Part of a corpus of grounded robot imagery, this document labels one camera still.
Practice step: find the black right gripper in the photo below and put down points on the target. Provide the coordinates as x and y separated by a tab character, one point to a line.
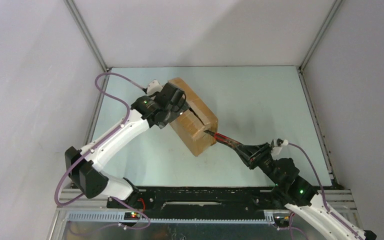
260	150

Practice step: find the aluminium right corner post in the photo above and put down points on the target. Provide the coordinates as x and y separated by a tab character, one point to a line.
333	11

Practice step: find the aluminium left corner post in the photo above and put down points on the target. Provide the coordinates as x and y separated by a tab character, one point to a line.
85	32

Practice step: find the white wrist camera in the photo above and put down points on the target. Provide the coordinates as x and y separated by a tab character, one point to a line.
278	144
153	87

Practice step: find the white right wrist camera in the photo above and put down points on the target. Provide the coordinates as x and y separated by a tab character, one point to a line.
278	144

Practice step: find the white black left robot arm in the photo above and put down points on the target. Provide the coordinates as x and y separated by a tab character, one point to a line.
85	166

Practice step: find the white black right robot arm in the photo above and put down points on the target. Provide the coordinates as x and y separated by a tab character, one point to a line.
311	199

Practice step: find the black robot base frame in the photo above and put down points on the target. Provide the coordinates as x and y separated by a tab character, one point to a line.
210	204

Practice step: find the red black utility knife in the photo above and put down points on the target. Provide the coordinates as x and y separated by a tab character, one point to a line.
222	139

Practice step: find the aluminium corner post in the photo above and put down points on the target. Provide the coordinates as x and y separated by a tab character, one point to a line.
85	32
333	11

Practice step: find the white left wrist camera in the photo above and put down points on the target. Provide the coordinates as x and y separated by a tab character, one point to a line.
153	87

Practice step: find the brown cardboard express box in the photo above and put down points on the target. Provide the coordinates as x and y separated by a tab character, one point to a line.
192	124

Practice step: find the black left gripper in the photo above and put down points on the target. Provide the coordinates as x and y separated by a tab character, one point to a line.
181	107

